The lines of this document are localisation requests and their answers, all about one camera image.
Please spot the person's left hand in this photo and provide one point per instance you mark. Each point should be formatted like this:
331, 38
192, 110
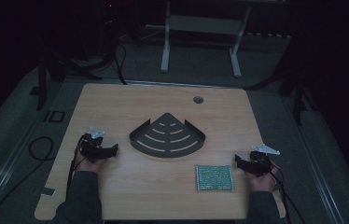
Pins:
91, 165

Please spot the green patterned square packet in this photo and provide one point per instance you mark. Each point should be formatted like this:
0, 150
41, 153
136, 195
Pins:
215, 177

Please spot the black tripod stand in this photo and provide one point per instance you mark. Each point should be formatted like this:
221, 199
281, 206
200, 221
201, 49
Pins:
297, 87
67, 56

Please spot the white metal stand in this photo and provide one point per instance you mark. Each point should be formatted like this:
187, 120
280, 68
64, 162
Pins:
203, 37

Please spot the person's right hand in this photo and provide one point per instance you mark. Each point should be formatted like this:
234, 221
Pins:
263, 182

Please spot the black corner shelf rack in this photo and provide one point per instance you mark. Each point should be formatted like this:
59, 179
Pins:
167, 137

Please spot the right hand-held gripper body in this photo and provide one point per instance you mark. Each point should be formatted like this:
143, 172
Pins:
259, 161

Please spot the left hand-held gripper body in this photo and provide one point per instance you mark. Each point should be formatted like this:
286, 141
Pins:
92, 146

